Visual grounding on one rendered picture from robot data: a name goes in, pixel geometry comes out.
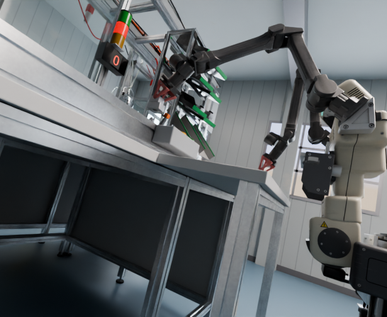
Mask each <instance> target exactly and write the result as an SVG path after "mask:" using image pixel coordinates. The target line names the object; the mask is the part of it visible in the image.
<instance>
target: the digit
mask: <svg viewBox="0 0 387 317"><path fill-rule="evenodd" d="M122 58H123V57H122V56H121V55H120V54H119V53H118V52H117V51H116V50H115V49H114V51H113V54H112V57H111V61H110V64H112V65H113V66H114V67H116V68H117V69H119V67H120V64H121V60H122Z"/></svg>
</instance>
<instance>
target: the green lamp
mask: <svg viewBox="0 0 387 317"><path fill-rule="evenodd" d="M131 20H132V16H131V14H130V13H128V12H127V11H120V14H119V17H118V20H117V22H118V21H121V22H124V23H125V24H126V25H127V26H128V29H129V27H130V23H131Z"/></svg>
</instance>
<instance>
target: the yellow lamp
mask: <svg viewBox="0 0 387 317"><path fill-rule="evenodd" d="M124 42H125V37H124V36H123V35H121V34H120V33H113V35H112V37H111V41H110V43H116V44H117V45H118V46H119V47H120V48H121V49H122V48H123V45H124Z"/></svg>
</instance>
